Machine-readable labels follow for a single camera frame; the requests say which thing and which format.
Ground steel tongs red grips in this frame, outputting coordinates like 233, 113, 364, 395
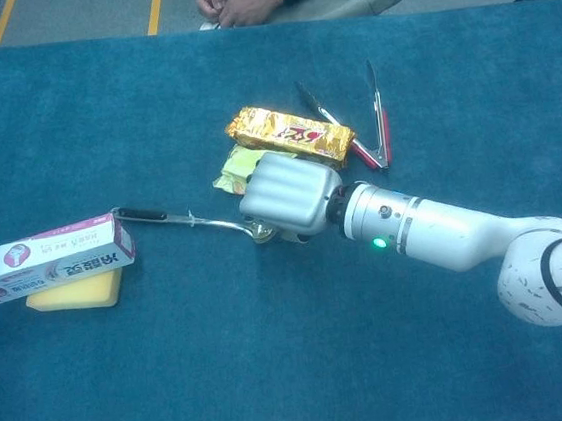
293, 57, 396, 180

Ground person's left hand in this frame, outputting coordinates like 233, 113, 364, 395
216, 0, 287, 30

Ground green snack packet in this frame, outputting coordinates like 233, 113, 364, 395
208, 137, 305, 198

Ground white toothpaste box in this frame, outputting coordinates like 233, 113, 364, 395
0, 210, 141, 305

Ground steel ladle black handle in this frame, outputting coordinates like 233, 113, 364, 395
111, 186, 310, 263

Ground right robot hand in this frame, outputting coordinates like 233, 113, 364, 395
233, 143, 349, 250

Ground gold foil snack package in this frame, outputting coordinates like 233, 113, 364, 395
222, 94, 361, 182

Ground teal table cloth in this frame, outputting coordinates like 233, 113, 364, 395
0, 0, 562, 421

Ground yellow sponge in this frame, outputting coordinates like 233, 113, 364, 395
22, 266, 127, 317

